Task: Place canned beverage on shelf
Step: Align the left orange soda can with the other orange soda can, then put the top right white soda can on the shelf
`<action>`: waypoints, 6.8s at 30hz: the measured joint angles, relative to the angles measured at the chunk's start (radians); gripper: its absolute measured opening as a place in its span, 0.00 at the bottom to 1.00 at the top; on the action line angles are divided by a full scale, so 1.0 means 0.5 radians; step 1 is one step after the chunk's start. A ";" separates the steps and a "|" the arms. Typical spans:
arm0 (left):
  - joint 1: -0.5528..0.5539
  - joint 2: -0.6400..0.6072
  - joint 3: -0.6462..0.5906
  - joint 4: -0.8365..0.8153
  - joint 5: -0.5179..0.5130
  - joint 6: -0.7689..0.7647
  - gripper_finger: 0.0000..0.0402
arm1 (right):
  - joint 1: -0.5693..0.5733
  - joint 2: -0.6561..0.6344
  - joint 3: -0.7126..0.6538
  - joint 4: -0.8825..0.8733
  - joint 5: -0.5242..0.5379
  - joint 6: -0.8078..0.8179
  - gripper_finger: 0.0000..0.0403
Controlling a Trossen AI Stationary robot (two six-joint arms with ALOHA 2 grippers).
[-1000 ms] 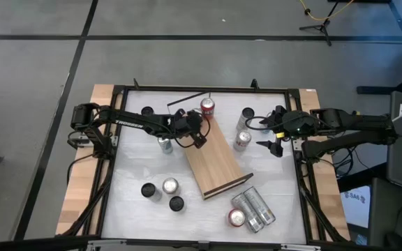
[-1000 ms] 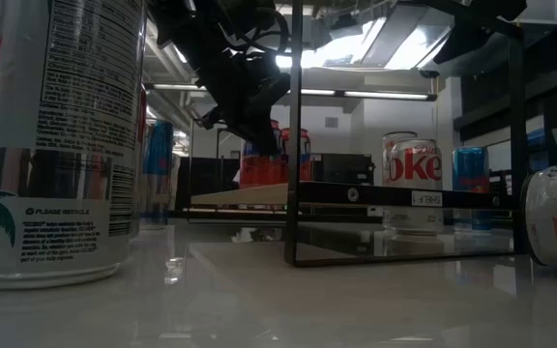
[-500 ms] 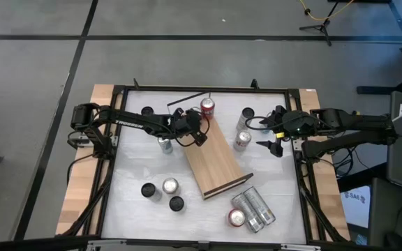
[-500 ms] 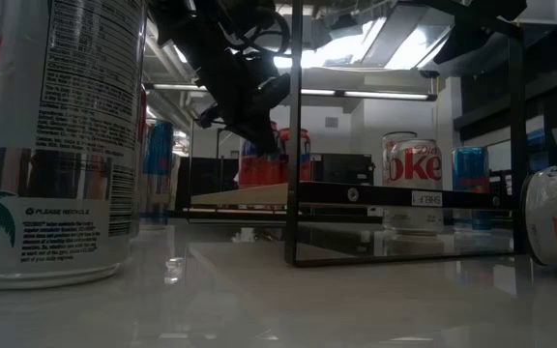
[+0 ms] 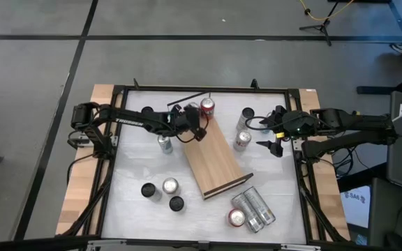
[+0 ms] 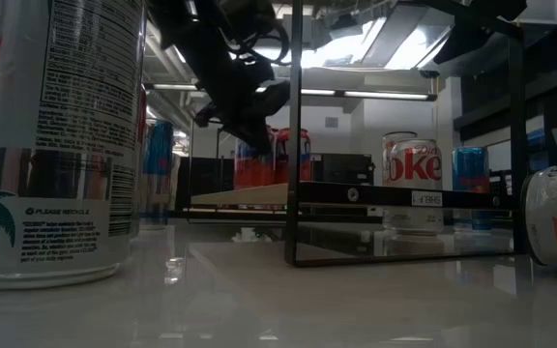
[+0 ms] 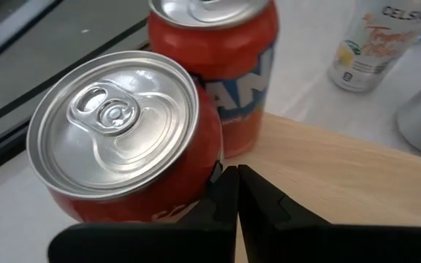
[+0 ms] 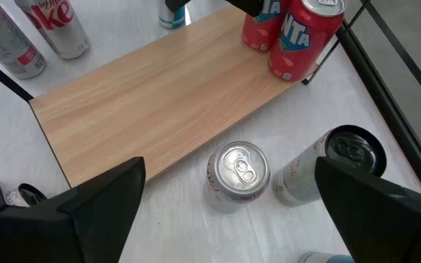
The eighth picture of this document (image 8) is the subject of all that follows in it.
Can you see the red Fanta can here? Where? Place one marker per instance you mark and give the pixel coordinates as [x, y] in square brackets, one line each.
[265, 33]
[298, 47]

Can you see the wooden shelf black metal frame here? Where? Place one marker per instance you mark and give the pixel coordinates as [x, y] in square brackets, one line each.
[159, 91]

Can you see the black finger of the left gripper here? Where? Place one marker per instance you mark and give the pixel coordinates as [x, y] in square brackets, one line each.
[247, 6]
[175, 3]

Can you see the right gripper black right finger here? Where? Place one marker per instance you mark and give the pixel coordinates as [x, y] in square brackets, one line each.
[397, 233]

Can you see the blue silver Red Bull can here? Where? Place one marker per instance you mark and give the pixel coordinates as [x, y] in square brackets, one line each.
[170, 18]

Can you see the silver Diet Coke can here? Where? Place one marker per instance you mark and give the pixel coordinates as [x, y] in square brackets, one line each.
[60, 33]
[238, 171]

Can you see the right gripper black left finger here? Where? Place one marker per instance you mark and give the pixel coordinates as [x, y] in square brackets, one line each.
[49, 237]

